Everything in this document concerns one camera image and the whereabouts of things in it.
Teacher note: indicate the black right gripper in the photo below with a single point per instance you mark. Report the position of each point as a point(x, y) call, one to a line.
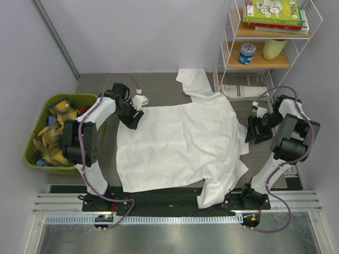
point(264, 135)

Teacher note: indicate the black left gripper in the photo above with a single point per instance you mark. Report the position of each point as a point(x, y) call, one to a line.
point(133, 122)

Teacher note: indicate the white long sleeve shirt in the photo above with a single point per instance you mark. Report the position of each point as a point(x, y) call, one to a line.
point(176, 146)

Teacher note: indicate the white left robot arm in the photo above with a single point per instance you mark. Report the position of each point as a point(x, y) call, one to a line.
point(81, 141)

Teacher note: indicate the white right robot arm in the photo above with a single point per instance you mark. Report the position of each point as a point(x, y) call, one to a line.
point(292, 135)

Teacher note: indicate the red black plaid shirt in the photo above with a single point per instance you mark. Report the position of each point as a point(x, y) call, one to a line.
point(82, 110)

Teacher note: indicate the grey setup guide booklet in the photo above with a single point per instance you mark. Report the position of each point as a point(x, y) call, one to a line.
point(238, 87)

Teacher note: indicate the olive green plastic bin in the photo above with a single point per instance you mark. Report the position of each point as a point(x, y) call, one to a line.
point(79, 100)

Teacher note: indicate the blue white round tin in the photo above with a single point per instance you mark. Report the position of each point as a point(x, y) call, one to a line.
point(246, 54)

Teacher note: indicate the yellow plaid flannel shirt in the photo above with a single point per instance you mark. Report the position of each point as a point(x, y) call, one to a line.
point(63, 110)

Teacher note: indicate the pale yellow faceted cup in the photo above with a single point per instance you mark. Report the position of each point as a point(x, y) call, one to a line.
point(272, 48)

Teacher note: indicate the red middle book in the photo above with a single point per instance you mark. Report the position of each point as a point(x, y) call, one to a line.
point(276, 26)

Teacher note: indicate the green top book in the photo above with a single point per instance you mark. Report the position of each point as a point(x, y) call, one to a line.
point(271, 12)

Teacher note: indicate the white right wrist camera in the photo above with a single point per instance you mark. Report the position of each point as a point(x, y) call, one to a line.
point(258, 111)

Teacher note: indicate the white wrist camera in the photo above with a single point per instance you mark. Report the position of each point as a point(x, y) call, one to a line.
point(258, 111)
point(139, 100)

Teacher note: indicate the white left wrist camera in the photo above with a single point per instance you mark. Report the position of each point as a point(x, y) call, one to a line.
point(139, 100)

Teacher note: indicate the white wire shelf rack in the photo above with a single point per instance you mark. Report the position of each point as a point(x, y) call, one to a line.
point(236, 33)

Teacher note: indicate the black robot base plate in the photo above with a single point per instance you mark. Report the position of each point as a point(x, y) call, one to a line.
point(171, 202)

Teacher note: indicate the white slotted cable duct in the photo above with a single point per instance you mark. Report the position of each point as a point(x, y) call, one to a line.
point(105, 219)

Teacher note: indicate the aluminium rail frame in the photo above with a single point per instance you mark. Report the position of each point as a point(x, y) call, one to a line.
point(281, 201)

